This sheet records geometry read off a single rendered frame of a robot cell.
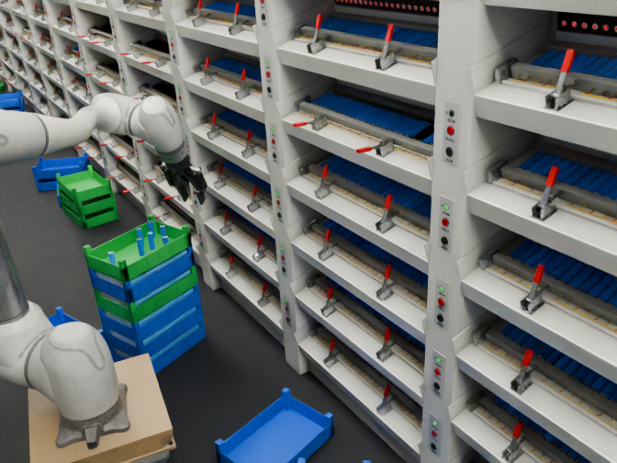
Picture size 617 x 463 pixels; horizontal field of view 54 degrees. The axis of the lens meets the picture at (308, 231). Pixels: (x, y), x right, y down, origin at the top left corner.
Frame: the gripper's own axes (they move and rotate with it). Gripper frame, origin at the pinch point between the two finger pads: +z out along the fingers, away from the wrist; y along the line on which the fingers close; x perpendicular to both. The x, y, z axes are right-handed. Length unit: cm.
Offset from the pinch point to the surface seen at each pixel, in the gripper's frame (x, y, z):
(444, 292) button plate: -39, 86, -36
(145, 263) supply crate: -23.0, -10.9, 10.3
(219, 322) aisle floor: -18, 1, 61
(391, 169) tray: -18, 70, -49
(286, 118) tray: 8.2, 35.6, -33.1
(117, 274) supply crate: -30.0, -17.2, 7.8
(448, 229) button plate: -32, 85, -49
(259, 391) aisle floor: -46, 31, 43
